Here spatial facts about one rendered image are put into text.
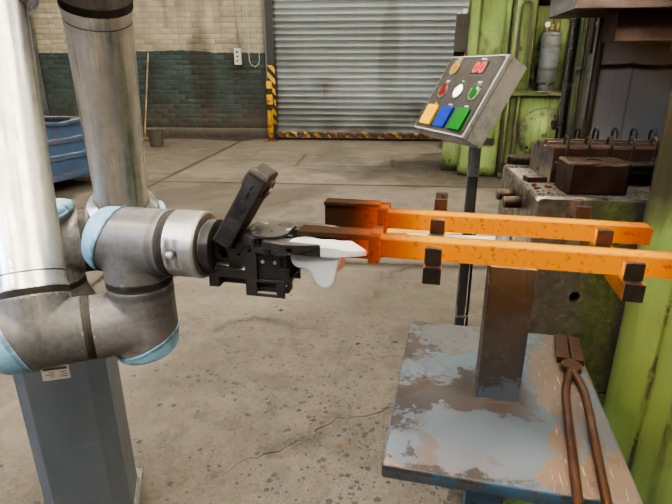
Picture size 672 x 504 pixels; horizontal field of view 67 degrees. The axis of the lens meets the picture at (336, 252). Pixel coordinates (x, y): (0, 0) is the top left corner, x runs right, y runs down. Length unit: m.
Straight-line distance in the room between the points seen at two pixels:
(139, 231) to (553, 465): 0.60
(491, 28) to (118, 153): 5.38
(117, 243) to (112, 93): 0.39
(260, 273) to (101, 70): 0.51
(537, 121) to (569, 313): 4.97
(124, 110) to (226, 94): 8.56
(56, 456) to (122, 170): 0.73
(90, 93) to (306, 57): 8.29
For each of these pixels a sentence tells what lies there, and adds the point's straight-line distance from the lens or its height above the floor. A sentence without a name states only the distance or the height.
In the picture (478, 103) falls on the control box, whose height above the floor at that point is 1.06.
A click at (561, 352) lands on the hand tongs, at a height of 0.70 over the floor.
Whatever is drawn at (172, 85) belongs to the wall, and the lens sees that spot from 9.90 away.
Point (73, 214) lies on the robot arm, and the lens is 1.27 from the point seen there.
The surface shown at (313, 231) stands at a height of 0.97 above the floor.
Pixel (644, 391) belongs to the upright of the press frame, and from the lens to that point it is 1.14.
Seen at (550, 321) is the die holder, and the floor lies 0.64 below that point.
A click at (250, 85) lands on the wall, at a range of 9.47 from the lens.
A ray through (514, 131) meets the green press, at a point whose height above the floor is 0.53.
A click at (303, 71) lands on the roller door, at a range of 9.23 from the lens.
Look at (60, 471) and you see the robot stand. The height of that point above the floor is 0.23.
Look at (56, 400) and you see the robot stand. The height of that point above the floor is 0.43.
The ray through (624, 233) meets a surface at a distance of 0.75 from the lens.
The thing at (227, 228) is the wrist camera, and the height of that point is 0.97.
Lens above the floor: 1.15
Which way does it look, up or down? 20 degrees down
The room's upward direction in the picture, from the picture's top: straight up
